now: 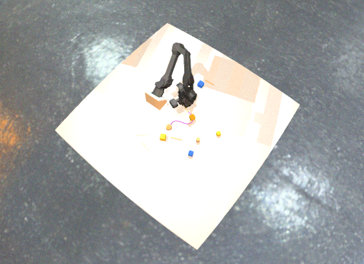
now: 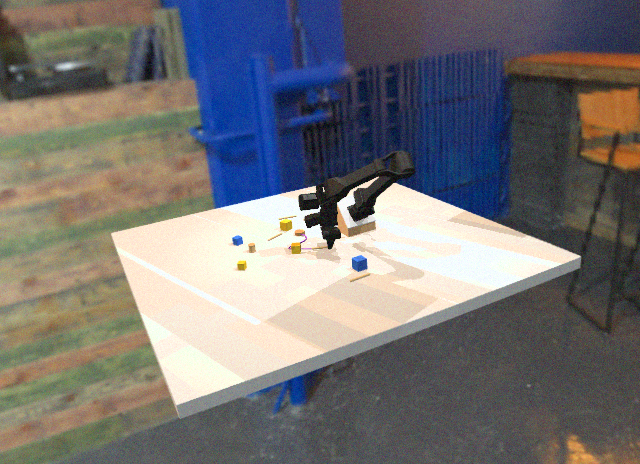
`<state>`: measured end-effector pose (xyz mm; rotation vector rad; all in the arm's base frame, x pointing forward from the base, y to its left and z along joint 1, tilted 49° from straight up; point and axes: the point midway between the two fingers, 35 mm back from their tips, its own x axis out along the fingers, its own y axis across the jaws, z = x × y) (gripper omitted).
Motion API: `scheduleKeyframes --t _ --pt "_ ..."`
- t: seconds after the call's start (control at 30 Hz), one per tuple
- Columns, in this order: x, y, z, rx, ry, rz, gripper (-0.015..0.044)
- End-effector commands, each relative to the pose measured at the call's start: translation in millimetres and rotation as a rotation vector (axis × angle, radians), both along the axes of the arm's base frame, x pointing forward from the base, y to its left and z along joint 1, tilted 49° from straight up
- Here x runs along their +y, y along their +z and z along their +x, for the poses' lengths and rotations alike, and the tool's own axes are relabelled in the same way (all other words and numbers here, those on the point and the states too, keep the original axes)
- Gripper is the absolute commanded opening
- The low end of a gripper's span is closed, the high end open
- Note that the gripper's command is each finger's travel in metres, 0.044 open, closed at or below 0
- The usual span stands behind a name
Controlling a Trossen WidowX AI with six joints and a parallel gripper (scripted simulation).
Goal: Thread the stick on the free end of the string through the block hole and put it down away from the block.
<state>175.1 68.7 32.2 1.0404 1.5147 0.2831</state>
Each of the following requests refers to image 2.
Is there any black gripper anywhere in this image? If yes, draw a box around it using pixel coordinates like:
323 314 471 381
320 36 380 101
320 208 341 249

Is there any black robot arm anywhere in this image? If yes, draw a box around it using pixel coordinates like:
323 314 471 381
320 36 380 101
298 150 416 228

